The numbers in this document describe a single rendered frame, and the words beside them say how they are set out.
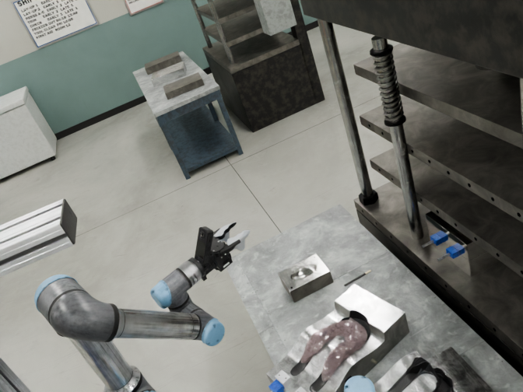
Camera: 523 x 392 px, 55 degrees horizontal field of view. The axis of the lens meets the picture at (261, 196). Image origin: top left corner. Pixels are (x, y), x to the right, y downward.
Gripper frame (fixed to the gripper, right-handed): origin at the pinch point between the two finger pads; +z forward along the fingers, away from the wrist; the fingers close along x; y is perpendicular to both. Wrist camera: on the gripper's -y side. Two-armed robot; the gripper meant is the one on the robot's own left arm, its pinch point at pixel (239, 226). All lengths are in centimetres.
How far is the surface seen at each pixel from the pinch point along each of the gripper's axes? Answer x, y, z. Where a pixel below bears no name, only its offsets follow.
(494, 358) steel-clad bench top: 70, 57, 38
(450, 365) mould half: 61, 52, 25
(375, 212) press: -18, 70, 89
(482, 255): 45, 53, 76
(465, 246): 41, 45, 70
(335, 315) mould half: 15, 57, 20
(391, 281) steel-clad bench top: 18, 64, 51
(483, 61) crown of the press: 54, -45, 50
